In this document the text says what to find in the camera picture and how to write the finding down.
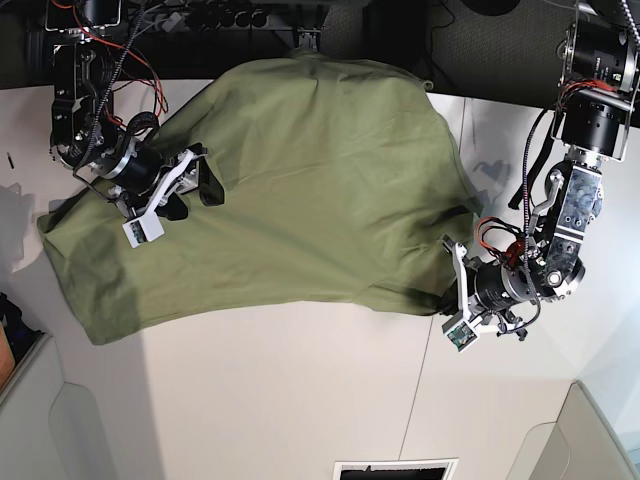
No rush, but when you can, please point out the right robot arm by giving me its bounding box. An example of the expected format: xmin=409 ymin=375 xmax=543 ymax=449
xmin=45 ymin=1 xmax=225 ymax=221

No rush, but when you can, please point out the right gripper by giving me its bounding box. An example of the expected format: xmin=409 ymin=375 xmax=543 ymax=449
xmin=99 ymin=142 xmax=224 ymax=220

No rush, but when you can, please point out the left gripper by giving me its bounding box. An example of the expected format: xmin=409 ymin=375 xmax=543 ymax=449
xmin=440 ymin=237 xmax=540 ymax=341

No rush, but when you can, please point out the metal table leg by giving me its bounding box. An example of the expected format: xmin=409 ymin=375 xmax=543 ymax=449
xmin=293 ymin=28 xmax=321 ymax=52

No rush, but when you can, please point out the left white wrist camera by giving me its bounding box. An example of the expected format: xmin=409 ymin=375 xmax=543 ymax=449
xmin=442 ymin=317 xmax=478 ymax=353

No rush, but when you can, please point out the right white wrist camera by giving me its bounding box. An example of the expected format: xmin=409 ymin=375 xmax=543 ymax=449
xmin=122 ymin=212 xmax=164 ymax=248

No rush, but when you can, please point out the black multi-socket power strip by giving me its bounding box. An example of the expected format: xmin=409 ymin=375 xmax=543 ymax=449
xmin=143 ymin=5 xmax=270 ymax=33

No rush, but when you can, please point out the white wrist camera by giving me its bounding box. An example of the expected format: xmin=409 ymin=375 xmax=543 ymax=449
xmin=442 ymin=317 xmax=478 ymax=353
xmin=122 ymin=212 xmax=164 ymax=248

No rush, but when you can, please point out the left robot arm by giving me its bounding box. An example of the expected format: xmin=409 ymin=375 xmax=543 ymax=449
xmin=441 ymin=1 xmax=639 ymax=351

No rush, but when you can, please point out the green t-shirt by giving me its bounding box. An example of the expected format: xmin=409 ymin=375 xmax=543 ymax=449
xmin=37 ymin=53 xmax=480 ymax=345

